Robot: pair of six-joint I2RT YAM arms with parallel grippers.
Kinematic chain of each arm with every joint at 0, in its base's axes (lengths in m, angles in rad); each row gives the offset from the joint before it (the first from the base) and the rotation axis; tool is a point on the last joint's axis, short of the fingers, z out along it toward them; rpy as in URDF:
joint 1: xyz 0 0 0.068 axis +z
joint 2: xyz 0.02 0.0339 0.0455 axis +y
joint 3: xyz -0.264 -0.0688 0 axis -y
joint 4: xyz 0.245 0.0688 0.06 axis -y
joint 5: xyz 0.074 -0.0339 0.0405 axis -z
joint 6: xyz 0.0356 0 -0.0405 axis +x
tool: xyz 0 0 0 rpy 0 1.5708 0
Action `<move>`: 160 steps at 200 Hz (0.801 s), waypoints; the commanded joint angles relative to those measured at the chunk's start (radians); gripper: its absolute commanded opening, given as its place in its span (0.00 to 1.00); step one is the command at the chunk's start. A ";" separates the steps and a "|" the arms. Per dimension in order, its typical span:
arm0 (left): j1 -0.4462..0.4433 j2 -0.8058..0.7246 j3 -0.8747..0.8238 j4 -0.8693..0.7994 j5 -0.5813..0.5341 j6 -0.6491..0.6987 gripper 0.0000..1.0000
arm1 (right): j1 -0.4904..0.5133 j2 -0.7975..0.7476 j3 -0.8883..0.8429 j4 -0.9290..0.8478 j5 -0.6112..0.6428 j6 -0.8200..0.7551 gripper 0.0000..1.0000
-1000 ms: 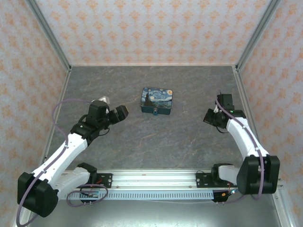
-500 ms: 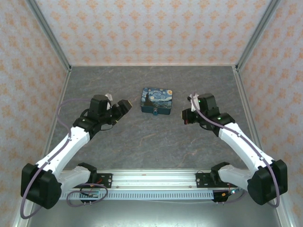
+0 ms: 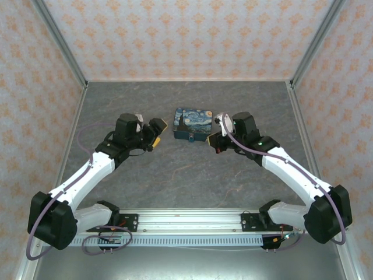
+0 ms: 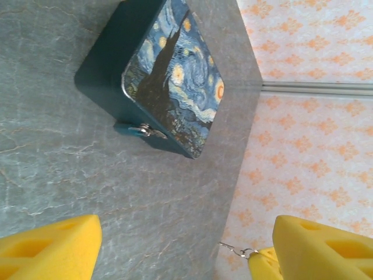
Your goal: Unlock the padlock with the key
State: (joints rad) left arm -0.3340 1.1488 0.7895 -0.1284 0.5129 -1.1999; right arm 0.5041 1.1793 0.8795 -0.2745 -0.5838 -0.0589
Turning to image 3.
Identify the small blue padlock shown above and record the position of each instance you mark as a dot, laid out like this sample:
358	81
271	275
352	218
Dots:
190	138

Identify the starry night tin box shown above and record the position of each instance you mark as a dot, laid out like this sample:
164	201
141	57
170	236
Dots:
193	121

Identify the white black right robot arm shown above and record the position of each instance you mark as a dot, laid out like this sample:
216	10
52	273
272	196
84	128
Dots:
291	172

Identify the small circuit board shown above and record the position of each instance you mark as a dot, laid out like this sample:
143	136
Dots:
284	237
112	239

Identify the grey metal sheet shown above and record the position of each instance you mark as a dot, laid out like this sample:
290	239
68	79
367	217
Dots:
189	264

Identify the aluminium table side rail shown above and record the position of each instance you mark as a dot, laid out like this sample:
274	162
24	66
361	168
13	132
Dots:
68	146
304	140

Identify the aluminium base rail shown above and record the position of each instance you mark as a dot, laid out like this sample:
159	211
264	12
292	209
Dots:
189	220

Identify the aluminium frame post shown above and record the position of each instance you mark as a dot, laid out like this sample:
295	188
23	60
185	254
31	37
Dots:
62	43
316	43

